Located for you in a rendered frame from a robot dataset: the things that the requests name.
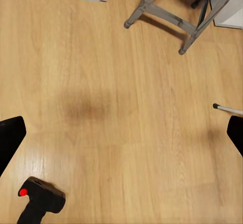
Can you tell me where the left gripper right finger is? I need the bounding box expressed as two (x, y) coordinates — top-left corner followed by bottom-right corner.
(227, 115), (243, 156)

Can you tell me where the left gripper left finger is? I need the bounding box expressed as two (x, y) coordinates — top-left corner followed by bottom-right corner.
(0, 116), (26, 177)

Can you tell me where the camera tripod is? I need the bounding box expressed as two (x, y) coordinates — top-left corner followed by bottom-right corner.
(213, 103), (243, 114)

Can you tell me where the digital camera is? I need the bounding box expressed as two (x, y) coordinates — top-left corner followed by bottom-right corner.
(17, 179), (65, 224)

